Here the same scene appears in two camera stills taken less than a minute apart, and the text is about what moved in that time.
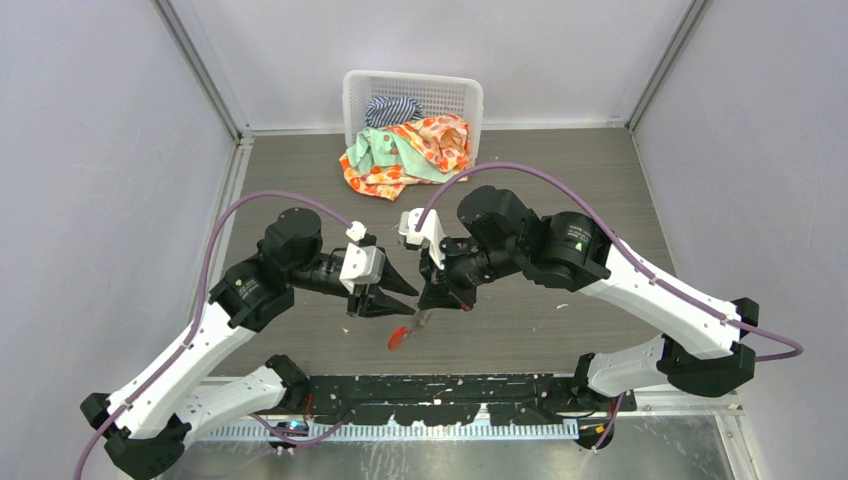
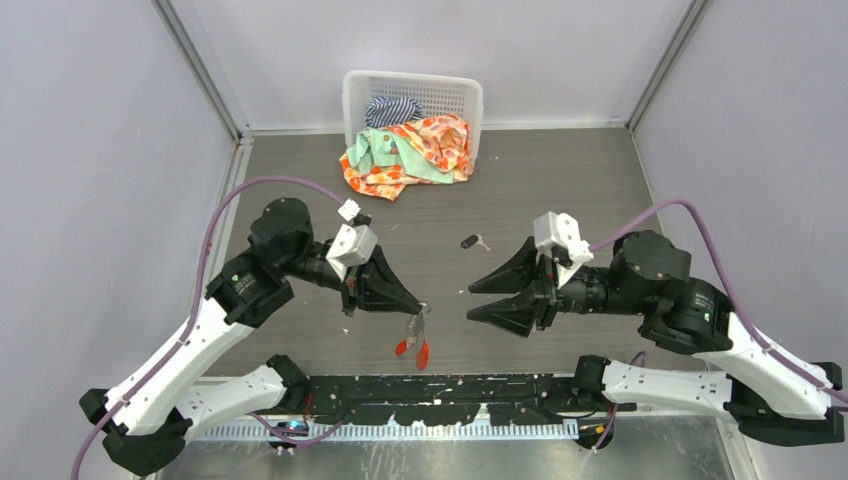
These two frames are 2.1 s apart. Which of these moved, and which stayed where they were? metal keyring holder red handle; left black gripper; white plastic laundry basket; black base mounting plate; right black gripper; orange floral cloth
Moved: metal keyring holder red handle; right black gripper
Stayed: left black gripper; black base mounting plate; white plastic laundry basket; orange floral cloth
